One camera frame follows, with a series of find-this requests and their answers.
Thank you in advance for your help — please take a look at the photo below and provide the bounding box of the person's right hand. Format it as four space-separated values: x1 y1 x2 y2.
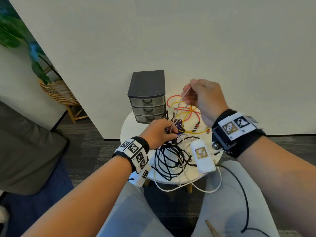
181 79 229 129

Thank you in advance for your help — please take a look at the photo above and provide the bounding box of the person's left hand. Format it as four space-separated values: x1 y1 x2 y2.
139 118 179 150

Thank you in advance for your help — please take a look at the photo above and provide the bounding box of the beige cable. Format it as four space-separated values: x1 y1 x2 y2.
169 85 192 133

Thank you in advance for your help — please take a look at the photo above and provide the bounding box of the person's left forearm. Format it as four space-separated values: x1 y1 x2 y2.
22 155 134 237

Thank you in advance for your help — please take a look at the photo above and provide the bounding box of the person's right forearm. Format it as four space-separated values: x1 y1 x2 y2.
237 135 316 237

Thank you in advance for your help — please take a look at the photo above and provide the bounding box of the grey drawer organiser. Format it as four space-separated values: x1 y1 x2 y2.
127 70 166 124

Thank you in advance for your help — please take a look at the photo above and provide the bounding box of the left wrist band with markers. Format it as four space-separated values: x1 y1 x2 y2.
112 136 152 188

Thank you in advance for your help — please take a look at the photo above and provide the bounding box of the wrist band with markers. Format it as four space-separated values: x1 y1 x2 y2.
211 109 267 158
112 136 152 188

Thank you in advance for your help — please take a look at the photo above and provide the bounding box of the right wrist band with markers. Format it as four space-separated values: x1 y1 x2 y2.
211 109 267 158

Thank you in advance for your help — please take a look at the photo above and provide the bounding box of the person's left leg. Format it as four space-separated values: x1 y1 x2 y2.
97 181 174 237

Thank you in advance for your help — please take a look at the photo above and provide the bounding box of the person's leg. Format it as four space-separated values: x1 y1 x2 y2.
97 181 174 237
191 160 280 237

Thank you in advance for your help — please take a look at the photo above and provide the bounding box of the person's right leg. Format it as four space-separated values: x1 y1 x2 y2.
191 160 280 237

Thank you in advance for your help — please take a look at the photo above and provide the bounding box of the wooden plant stand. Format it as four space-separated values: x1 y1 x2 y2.
65 104 89 124

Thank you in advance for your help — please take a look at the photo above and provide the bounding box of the golden pointed object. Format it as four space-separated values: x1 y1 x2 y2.
205 220 221 237

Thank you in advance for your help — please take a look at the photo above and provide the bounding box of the wicker plant basket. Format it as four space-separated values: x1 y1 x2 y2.
38 67 80 106

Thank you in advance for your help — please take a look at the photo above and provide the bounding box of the grey sofa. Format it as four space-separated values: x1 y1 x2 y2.
0 101 69 196

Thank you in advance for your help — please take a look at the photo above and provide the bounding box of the blue rug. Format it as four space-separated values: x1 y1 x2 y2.
0 157 75 237

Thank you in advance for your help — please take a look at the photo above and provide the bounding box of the green plant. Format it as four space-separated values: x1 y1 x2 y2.
0 0 53 85

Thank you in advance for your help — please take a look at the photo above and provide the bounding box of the purple cable tie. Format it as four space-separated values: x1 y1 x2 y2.
172 119 185 135

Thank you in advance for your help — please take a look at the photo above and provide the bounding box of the red cable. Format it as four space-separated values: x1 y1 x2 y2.
166 95 202 132

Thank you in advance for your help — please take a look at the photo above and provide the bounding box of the yellow cable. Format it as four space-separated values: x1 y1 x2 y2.
171 101 210 135

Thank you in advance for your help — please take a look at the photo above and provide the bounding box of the black cable bundle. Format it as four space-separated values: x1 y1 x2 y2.
151 135 201 182

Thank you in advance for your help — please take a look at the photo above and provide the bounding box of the white wrist camera with marker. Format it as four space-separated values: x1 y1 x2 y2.
190 139 217 174

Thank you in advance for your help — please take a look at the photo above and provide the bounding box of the white cable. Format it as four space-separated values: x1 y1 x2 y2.
153 163 223 193

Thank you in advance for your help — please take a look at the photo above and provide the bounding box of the thin black cable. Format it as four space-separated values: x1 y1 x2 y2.
215 164 271 237

